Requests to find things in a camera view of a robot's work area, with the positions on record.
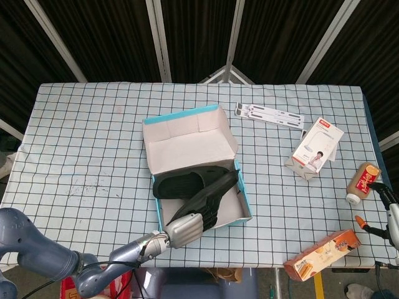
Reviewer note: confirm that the brown sauce bottle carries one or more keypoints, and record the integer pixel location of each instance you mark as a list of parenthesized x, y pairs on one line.
[(363, 177)]

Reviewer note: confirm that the blue-grey chair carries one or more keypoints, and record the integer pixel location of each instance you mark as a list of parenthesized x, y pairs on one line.
[(187, 286)]

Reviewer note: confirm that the light blue cardboard shoe box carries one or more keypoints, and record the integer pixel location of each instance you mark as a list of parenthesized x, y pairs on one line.
[(187, 146)]

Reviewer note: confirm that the white triangular frame base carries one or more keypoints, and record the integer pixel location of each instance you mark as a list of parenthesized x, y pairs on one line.
[(213, 74)]

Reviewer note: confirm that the beige cloth bundle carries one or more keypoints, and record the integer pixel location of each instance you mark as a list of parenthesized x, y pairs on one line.
[(6, 165)]

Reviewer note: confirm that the white metal frame post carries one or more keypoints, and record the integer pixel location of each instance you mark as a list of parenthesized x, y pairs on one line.
[(159, 40), (235, 40), (324, 40), (56, 40)]

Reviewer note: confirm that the white folding stand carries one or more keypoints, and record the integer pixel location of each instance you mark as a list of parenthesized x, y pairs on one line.
[(268, 114)]

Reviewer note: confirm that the brown paper bag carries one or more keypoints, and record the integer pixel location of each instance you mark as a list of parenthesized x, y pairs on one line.
[(224, 274)]

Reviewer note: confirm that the white black checked tablecloth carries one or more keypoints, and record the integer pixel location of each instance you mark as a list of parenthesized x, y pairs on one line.
[(78, 109)]

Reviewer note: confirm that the orange biscuit box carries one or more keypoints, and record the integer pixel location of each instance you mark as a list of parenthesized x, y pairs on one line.
[(324, 252)]

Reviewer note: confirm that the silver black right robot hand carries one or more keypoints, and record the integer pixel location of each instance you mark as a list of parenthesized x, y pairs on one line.
[(393, 224)]

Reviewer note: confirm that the white red lamp box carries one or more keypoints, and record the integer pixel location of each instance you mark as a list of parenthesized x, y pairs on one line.
[(311, 149)]

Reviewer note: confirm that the white metal frame bar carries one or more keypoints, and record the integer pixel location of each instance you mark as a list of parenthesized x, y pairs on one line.
[(12, 129), (389, 140)]

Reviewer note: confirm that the black rubber slipper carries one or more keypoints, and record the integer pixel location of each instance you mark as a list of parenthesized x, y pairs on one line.
[(177, 185), (212, 190)]

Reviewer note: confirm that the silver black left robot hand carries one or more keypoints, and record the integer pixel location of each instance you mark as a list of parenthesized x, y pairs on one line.
[(184, 230)]

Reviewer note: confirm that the grey sneaker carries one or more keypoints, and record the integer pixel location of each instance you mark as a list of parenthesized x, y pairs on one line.
[(358, 292)]

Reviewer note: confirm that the red patterned bag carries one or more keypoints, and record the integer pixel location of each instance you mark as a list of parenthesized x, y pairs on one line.
[(121, 286)]

